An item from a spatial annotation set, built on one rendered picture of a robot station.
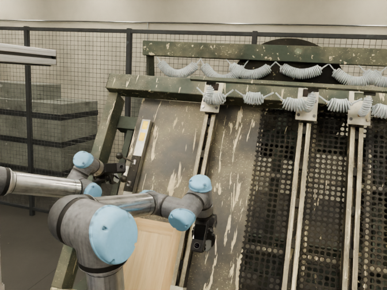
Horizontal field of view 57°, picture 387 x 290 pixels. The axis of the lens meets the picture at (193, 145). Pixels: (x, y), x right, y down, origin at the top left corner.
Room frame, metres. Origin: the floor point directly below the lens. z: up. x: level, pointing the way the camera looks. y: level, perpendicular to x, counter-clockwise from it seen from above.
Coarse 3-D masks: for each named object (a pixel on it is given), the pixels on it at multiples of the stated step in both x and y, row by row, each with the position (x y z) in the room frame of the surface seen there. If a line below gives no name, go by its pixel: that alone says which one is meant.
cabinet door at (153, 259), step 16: (144, 224) 1.70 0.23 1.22; (160, 224) 1.68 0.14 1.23; (144, 240) 1.66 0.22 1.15; (160, 240) 1.65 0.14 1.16; (176, 240) 1.63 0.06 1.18; (144, 256) 1.62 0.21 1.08; (160, 256) 1.60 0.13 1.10; (176, 256) 1.59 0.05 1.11; (128, 272) 1.59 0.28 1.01; (144, 272) 1.58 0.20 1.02; (160, 272) 1.56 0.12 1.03; (128, 288) 1.55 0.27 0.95; (144, 288) 1.54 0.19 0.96; (160, 288) 1.52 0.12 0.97
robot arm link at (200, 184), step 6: (198, 174) 1.16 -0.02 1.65; (192, 180) 1.14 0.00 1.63; (198, 180) 1.14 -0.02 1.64; (204, 180) 1.13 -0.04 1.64; (192, 186) 1.12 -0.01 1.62; (198, 186) 1.11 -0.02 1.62; (204, 186) 1.11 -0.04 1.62; (210, 186) 1.13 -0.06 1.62; (192, 192) 1.11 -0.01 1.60; (198, 192) 1.11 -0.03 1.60; (204, 192) 1.11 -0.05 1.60; (210, 192) 1.14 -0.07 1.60; (204, 198) 1.11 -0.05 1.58; (210, 198) 1.15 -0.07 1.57; (204, 204) 1.11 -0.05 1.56; (210, 204) 1.16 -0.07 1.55; (204, 210) 1.15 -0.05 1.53
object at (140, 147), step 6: (144, 120) 1.99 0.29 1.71; (150, 120) 1.99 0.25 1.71; (150, 126) 1.99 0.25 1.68; (144, 132) 1.96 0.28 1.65; (138, 138) 1.94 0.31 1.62; (138, 144) 1.92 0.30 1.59; (144, 144) 1.91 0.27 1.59; (138, 150) 1.90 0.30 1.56; (144, 150) 1.92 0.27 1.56; (144, 156) 1.92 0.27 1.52; (138, 168) 1.85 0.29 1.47; (138, 174) 1.85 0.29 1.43; (126, 192) 1.79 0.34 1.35; (132, 192) 1.79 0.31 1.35
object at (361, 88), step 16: (192, 80) 1.82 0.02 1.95; (208, 80) 1.79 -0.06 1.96; (224, 80) 1.77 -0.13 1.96; (240, 80) 1.75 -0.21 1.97; (256, 80) 1.73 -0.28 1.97; (208, 96) 1.80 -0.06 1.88; (224, 96) 1.79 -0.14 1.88; (256, 96) 1.74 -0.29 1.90; (320, 96) 1.68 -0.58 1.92; (384, 112) 1.58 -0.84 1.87
